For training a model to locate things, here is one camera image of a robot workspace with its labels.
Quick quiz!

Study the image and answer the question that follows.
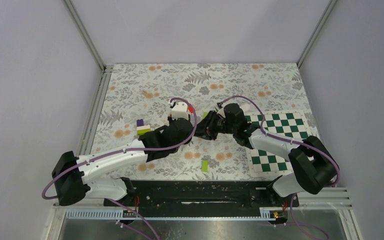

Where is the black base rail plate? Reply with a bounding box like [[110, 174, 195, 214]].
[[118, 180, 299, 218]]

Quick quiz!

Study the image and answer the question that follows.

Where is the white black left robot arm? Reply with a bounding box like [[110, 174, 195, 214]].
[[51, 118, 194, 206]]

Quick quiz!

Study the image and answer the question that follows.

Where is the white oval earbud charging case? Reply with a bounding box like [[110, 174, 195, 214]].
[[240, 103, 251, 113]]

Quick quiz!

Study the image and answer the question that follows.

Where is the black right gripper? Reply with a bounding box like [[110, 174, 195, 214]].
[[192, 110, 237, 141]]

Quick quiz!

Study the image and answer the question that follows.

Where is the green toy brick lower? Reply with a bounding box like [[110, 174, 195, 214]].
[[201, 160, 209, 173]]

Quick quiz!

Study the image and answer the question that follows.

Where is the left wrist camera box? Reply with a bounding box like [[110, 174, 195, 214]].
[[170, 101, 190, 121]]

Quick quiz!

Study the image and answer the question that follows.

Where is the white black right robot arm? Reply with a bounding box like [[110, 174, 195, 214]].
[[194, 103, 339, 206]]

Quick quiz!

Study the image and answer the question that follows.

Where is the floral patterned table mat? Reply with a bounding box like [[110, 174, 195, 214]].
[[91, 63, 319, 180]]

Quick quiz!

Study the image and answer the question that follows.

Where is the green white checkerboard mat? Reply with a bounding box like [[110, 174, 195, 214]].
[[245, 110, 312, 180]]

